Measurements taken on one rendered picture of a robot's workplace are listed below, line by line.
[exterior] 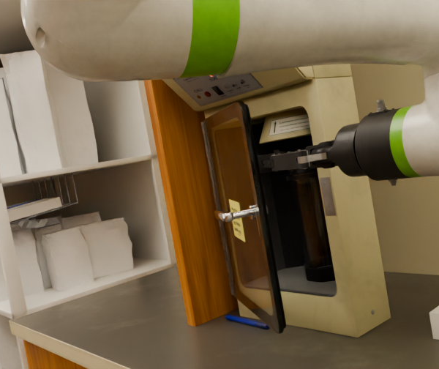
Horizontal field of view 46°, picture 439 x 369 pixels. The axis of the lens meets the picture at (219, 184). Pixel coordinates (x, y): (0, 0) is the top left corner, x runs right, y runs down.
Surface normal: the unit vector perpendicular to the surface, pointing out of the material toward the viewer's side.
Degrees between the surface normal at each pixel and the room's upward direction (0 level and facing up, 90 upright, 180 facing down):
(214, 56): 147
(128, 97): 90
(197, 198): 90
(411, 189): 90
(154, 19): 111
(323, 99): 90
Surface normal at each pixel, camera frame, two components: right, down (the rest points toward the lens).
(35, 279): 0.30, 0.18
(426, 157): -0.70, 0.53
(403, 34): 0.29, 0.56
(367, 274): 0.63, -0.07
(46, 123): 0.05, 0.15
